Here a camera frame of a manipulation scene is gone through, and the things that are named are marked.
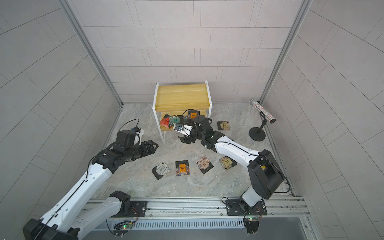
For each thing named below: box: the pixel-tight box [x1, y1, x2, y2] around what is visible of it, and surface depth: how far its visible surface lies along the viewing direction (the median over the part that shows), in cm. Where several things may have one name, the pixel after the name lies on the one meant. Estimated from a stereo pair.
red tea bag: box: [160, 113, 170, 129], surface depth 87 cm
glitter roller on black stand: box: [248, 98, 276, 142], surface depth 95 cm
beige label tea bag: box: [217, 121, 231, 131], surface depth 105 cm
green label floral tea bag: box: [169, 115, 181, 127], surface depth 88 cm
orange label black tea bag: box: [175, 159, 190, 177], surface depth 86 cm
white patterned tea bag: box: [155, 161, 171, 176], surface depth 85 cm
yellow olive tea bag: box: [219, 155, 237, 170], surface depth 88 cm
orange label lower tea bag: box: [187, 110, 200, 120], surface depth 92 cm
